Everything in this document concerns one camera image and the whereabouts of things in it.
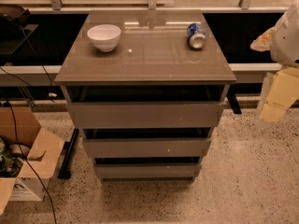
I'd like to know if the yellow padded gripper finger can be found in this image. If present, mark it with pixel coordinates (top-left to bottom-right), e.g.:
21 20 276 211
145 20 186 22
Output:
257 67 299 124
250 27 275 52

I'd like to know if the grey bottom drawer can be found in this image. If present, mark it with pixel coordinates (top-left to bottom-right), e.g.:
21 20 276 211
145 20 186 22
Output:
93 163 201 179

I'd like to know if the grey drawer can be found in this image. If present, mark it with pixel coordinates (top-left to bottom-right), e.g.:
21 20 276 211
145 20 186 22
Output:
66 102 224 129
93 163 201 179
83 138 211 158

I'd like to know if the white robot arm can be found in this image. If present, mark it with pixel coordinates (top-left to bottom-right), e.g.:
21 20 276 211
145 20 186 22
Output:
250 0 299 123

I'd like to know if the grey drawer cabinet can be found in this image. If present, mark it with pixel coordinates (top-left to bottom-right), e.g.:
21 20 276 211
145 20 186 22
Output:
54 9 237 183

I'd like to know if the grey top drawer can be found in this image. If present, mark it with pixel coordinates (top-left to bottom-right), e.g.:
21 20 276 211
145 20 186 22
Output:
66 102 224 129

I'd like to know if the grey middle drawer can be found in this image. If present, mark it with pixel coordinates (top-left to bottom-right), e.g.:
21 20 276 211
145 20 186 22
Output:
83 138 211 158

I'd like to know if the open cardboard box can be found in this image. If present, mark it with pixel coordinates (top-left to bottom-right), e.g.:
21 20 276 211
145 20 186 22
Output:
0 105 65 216

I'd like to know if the black table leg right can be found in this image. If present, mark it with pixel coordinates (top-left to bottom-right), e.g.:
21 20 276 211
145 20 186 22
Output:
226 86 241 114

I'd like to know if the black table leg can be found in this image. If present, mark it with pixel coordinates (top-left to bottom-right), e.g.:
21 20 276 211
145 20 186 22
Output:
226 86 241 114
58 129 78 180

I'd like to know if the blue soda can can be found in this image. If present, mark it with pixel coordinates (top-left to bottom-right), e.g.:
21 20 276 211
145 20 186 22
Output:
187 22 206 49

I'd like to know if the white ceramic bowl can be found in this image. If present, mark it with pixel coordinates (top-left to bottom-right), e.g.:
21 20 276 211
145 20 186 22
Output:
87 24 121 52

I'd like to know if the black table leg left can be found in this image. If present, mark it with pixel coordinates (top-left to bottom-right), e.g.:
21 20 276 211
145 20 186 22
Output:
58 129 78 180

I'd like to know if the dark object on shelf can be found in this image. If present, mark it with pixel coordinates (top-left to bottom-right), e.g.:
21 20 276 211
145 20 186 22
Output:
0 4 31 27

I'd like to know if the white cup in box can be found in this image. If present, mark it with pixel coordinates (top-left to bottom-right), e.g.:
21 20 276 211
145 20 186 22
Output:
9 144 30 158

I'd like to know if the green patterned cloth in box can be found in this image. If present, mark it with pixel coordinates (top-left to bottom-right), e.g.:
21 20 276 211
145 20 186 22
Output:
0 137 23 178

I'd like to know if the black cable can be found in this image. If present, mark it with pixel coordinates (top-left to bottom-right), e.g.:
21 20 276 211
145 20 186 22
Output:
0 14 58 224

